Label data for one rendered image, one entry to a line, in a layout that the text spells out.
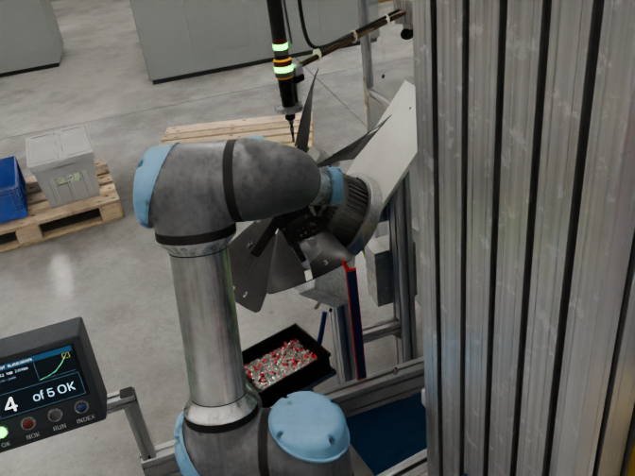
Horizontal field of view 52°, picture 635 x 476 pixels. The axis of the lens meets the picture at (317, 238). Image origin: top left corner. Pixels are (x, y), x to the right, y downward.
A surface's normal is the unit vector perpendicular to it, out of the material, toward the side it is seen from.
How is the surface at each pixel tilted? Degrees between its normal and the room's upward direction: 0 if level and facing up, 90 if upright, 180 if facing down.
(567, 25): 90
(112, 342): 0
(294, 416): 7
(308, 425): 7
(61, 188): 96
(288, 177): 74
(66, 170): 95
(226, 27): 90
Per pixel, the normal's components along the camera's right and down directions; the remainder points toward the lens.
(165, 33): 0.28, 0.47
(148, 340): -0.11, -0.84
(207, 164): -0.13, -0.33
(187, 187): -0.11, 0.18
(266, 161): 0.43, -0.32
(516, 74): -0.88, 0.33
